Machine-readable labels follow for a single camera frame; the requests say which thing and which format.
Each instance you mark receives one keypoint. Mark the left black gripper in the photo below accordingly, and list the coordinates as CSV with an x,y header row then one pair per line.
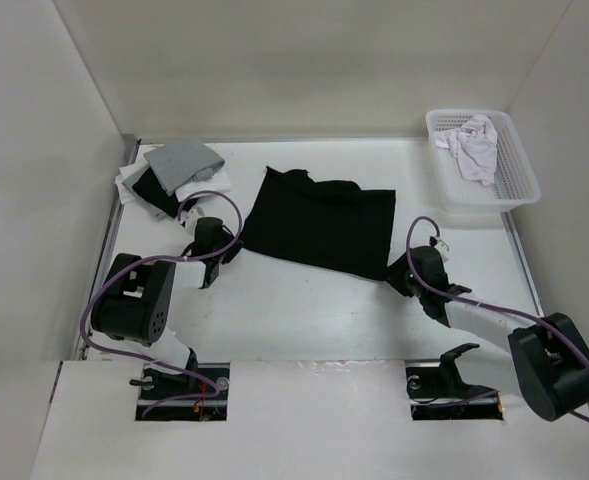
x,y
232,252

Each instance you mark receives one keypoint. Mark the folded white tank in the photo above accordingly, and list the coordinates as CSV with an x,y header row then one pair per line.
x,y
218,182
124,183

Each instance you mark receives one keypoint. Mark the bottom folded white tank top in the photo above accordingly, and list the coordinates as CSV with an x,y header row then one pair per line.
x,y
124,183

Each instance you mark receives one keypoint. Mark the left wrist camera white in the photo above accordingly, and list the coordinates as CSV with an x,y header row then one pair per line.
x,y
188,219

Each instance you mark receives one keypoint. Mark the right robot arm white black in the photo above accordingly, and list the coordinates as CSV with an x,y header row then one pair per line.
x,y
546,360

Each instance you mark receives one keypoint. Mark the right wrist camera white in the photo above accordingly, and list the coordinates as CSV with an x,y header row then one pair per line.
x,y
441,247

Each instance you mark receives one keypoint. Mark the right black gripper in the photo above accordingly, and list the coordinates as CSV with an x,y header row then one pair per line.
x,y
395,272

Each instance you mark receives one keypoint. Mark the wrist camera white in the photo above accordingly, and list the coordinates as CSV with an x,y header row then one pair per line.
x,y
188,219
441,247

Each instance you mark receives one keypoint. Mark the crumpled white tank top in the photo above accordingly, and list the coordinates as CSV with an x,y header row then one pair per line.
x,y
474,147

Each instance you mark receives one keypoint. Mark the folded grey tank top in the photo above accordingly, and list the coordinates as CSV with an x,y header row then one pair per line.
x,y
177,163

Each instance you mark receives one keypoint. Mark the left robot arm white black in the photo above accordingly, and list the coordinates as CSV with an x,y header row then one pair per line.
x,y
135,308

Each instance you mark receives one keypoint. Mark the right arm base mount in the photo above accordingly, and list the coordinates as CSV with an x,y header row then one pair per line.
x,y
438,393

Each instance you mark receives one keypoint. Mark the folded black tank top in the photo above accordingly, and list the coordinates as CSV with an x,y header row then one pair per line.
x,y
149,188

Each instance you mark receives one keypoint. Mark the metal table edge rail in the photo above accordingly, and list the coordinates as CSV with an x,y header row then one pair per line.
x,y
131,147

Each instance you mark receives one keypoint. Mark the black tank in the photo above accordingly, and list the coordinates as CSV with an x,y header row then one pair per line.
x,y
333,224
149,188

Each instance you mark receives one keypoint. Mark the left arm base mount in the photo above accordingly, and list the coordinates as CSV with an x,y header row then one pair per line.
x,y
164,396

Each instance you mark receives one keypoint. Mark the white plastic basket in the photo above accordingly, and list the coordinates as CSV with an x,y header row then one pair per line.
x,y
515,182

